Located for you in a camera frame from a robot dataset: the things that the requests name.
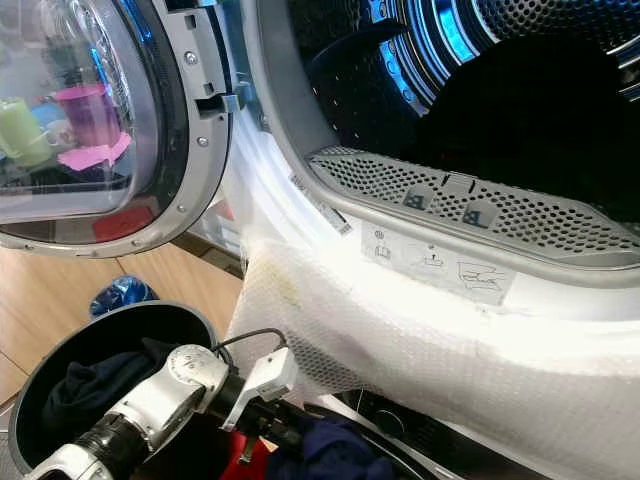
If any navy blue garment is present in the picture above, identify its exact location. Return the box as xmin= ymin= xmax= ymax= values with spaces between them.
xmin=265 ymin=415 xmax=397 ymax=480

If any white front-load washing machine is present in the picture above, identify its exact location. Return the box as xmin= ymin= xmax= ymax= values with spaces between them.
xmin=205 ymin=0 xmax=640 ymax=480

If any red garment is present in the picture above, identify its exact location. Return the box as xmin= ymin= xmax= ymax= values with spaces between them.
xmin=220 ymin=430 xmax=275 ymax=480

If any white bubble wrap sheet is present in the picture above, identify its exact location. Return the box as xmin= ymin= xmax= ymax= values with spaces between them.
xmin=225 ymin=235 xmax=640 ymax=480

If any dark garment in bucket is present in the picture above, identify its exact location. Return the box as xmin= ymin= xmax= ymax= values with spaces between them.
xmin=65 ymin=340 xmax=183 ymax=431

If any black round laundry bucket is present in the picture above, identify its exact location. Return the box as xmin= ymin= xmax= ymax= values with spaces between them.
xmin=8 ymin=300 xmax=219 ymax=477

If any blue plastic bag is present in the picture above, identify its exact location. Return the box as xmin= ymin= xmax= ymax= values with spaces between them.
xmin=88 ymin=275 xmax=159 ymax=321

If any small narrow label sticker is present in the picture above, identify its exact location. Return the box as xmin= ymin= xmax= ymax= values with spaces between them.
xmin=288 ymin=172 xmax=353 ymax=236

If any white pictogram instruction sticker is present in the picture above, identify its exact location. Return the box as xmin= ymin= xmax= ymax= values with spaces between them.
xmin=362 ymin=222 xmax=517 ymax=306

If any grey perforated lint filter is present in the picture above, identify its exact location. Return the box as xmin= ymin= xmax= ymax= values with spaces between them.
xmin=305 ymin=147 xmax=640 ymax=265

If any open round washer door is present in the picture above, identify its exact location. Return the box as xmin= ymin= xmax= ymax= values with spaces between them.
xmin=0 ymin=0 xmax=243 ymax=252

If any pink napkin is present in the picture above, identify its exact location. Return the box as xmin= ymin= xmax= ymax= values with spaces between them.
xmin=57 ymin=132 xmax=131 ymax=172

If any small white cup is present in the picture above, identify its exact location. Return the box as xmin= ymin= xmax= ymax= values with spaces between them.
xmin=43 ymin=120 xmax=77 ymax=152

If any purple cup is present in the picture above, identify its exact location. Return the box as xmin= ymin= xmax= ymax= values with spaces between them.
xmin=53 ymin=84 xmax=121 ymax=149

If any green mug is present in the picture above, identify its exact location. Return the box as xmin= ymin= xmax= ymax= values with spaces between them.
xmin=0 ymin=97 xmax=53 ymax=169

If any perforated steel washer drum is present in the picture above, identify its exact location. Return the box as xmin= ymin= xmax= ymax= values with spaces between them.
xmin=285 ymin=0 xmax=640 ymax=201

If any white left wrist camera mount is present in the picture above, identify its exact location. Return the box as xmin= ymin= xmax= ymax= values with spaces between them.
xmin=222 ymin=346 xmax=299 ymax=433

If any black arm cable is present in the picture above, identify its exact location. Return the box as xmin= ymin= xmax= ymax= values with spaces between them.
xmin=212 ymin=327 xmax=289 ymax=355

